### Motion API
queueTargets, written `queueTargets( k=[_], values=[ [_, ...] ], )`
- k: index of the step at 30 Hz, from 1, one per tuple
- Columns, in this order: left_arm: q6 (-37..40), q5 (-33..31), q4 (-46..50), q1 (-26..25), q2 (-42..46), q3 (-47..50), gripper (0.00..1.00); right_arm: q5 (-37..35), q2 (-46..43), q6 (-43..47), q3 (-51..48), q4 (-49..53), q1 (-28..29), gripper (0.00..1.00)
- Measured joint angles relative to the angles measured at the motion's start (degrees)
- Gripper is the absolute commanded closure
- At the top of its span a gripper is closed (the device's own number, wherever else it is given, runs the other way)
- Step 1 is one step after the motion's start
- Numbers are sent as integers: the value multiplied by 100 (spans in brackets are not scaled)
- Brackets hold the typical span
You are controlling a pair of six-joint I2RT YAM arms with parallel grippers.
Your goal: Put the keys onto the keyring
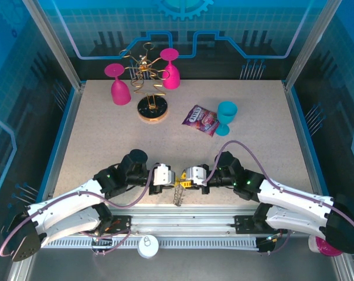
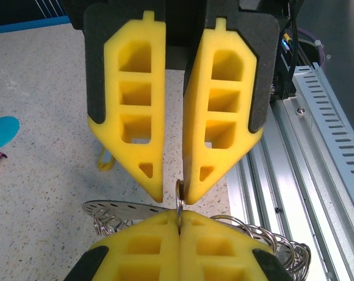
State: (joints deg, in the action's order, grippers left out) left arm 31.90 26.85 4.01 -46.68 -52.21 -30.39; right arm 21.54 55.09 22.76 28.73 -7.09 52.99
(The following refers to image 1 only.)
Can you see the metal disc with key rings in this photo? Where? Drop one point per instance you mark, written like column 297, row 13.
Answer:
column 178, row 197

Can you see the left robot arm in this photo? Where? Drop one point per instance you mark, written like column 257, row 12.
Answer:
column 62, row 205

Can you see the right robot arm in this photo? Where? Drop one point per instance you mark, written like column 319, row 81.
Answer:
column 297, row 202

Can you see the purple candy bag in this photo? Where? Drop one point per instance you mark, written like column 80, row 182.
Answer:
column 199, row 120

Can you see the teal plastic goblet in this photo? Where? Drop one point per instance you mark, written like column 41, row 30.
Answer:
column 226, row 114

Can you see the white round lid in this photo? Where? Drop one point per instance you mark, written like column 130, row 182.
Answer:
column 147, row 246

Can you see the pink plastic goblet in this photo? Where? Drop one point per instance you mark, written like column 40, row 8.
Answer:
column 171, row 77
column 120, row 93

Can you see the pink lidded white cup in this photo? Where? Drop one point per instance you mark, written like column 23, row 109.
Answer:
column 323, row 248

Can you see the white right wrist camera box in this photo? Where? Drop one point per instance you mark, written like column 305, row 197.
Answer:
column 196, row 175

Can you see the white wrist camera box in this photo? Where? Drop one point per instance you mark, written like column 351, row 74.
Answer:
column 196, row 175
column 163, row 175

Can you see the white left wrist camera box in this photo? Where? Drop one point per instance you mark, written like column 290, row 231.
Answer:
column 163, row 175

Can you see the aluminium front rail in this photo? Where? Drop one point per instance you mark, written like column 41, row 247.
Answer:
column 180, row 216

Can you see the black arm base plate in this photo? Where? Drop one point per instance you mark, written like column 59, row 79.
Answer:
column 121, row 224
column 244, row 224

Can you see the aluminium frame post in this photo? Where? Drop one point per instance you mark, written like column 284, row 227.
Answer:
column 54, row 44
column 308, row 44

